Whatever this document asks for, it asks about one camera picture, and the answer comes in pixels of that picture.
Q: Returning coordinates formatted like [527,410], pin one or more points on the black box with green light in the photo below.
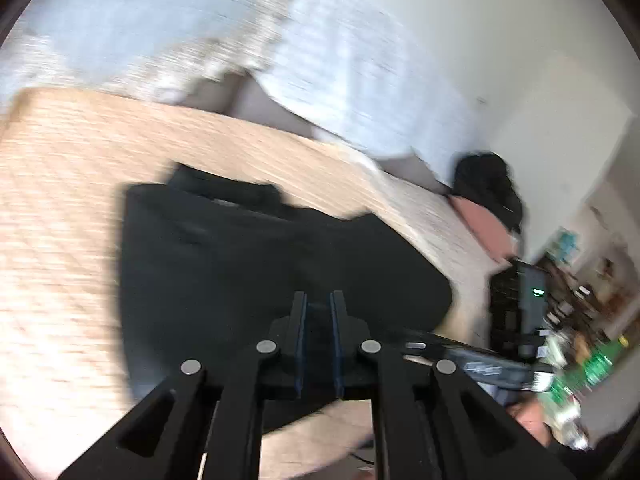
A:
[520,305]

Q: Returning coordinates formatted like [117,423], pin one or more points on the green packet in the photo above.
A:
[602,362]

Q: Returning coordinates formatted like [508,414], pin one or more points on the black bag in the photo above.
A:
[487,180]

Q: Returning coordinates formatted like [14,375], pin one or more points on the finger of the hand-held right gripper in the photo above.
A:
[417,344]

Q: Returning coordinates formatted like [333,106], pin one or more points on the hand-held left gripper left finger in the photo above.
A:
[300,345]

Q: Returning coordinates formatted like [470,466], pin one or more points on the beige quilted bedspread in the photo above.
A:
[60,210]

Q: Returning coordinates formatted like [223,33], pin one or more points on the light blue lace-trimmed pillow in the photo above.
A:
[125,20]

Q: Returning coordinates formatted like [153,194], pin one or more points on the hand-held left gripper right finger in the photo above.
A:
[337,345]

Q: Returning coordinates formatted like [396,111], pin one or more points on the white embossed pillow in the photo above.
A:
[360,70]

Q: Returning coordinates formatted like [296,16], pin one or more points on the person's right hand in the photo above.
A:
[530,422]

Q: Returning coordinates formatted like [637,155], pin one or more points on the pink cushion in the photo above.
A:
[482,225]

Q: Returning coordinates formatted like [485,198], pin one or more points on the cluttered shelf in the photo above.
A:
[590,300]

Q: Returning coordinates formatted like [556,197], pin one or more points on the black jacket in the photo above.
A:
[200,280]

